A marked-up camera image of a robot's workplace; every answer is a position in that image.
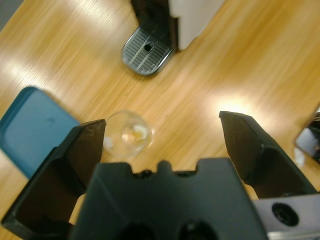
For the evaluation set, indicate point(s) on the teal plastic tray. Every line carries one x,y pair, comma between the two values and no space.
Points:
32,125

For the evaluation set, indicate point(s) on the dark object at right edge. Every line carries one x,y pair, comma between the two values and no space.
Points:
308,142

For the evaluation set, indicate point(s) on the white tape piece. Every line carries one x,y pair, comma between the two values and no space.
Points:
299,157

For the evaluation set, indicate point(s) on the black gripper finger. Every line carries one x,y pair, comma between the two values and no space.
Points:
250,150
75,155

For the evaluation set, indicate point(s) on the clear drinking glass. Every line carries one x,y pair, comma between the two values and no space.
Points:
132,140

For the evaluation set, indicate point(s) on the metal drip tray grate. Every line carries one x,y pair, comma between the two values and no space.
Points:
143,55

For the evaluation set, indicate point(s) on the white capsule coffee machine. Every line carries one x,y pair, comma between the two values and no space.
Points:
190,20

